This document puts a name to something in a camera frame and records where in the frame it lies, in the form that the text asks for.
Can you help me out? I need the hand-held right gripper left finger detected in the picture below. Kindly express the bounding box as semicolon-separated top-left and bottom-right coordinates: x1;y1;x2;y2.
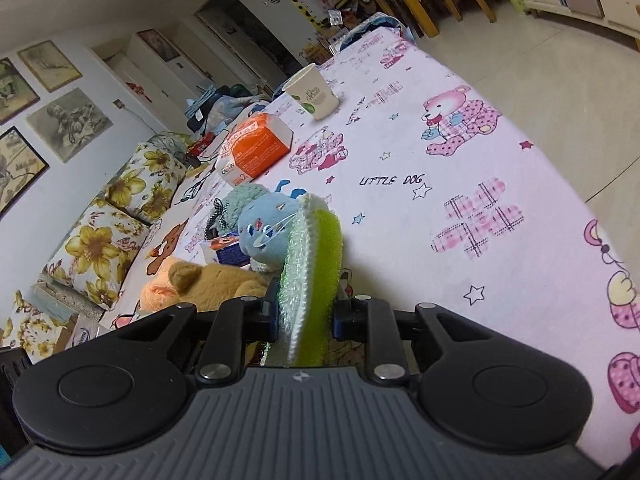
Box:
115;277;280;382

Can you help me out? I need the framed child portrait sketch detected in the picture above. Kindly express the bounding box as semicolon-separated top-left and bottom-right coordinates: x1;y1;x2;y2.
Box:
26;87;115;163

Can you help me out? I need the red box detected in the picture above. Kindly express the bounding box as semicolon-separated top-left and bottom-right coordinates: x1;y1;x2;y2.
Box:
187;135;221;159

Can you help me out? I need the orange white tissue pack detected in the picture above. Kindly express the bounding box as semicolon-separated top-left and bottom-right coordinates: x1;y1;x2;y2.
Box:
215;112;295;186

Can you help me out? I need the small blue orange carton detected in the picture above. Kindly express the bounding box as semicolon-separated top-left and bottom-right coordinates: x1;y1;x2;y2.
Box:
200;232;252;267

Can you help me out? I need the teal fuzzy soft toy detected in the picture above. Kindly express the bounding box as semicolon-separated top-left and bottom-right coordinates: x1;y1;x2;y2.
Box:
212;183;268;235

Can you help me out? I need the brown plush toy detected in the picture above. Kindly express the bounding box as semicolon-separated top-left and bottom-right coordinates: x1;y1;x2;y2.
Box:
140;255;273;322

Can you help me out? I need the sofa with printed cover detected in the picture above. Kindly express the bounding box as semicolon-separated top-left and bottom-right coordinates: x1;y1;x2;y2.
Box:
0;130;236;367

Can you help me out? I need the cardboard box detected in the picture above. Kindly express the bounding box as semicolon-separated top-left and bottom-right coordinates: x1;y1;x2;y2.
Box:
30;278;119;361

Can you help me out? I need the framed dark sketch picture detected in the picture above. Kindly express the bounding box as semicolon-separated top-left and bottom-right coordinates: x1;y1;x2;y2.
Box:
0;57;41;126

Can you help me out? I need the yellow floral sofa cushion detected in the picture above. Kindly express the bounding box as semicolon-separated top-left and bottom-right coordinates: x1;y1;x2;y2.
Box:
46;205;151;312
0;290;68;367
102;141;187;226

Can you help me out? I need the white paper cup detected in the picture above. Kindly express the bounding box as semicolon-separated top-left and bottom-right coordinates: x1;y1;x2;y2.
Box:
282;63;341;121

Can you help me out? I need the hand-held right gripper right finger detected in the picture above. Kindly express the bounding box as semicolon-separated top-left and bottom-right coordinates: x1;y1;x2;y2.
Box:
331;270;503;382

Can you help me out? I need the gold framed sketch picture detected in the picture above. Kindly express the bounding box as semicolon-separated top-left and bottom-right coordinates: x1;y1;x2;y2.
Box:
17;40;83;93

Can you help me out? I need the blue plush toy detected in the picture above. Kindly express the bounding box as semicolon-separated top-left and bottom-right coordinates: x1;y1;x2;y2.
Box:
235;187;313;275

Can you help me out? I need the black framed sketch picture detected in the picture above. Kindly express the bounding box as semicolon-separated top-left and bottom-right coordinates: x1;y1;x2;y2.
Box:
0;126;50;221

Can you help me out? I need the pile of blue clothes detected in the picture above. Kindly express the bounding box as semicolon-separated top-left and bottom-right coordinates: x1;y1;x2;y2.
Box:
185;85;271;132

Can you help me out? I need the green white scrub sponge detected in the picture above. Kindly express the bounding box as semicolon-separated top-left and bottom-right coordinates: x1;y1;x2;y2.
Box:
276;195;346;367

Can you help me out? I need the framed reddish picture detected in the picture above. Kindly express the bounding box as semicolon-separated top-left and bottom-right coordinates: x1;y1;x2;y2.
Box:
136;29;181;63

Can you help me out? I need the pink printed tablecloth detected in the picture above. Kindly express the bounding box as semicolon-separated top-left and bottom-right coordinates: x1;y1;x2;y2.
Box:
112;25;640;461

